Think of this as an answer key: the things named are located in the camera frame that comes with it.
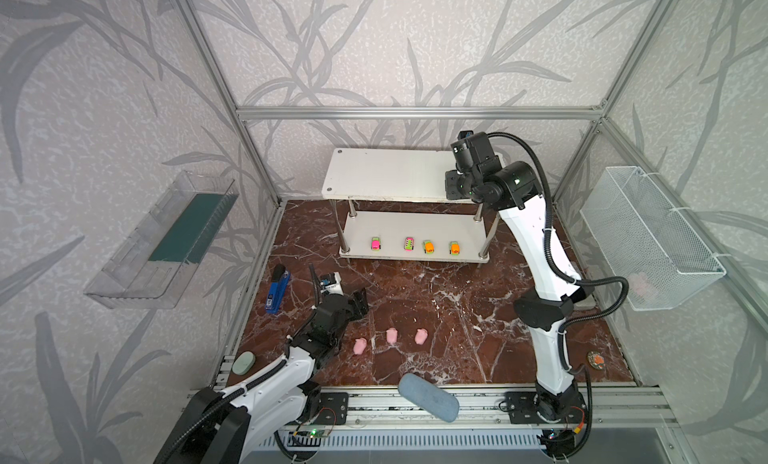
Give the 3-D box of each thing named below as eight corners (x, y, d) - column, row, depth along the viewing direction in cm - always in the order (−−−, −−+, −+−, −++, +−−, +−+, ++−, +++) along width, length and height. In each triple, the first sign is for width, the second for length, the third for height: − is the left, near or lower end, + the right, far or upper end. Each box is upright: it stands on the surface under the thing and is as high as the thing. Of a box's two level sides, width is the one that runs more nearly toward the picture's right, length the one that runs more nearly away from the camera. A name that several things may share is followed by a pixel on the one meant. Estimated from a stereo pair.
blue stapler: (264, 313, 92) (259, 307, 89) (278, 270, 102) (273, 263, 99) (280, 313, 92) (276, 307, 89) (292, 270, 102) (289, 263, 99)
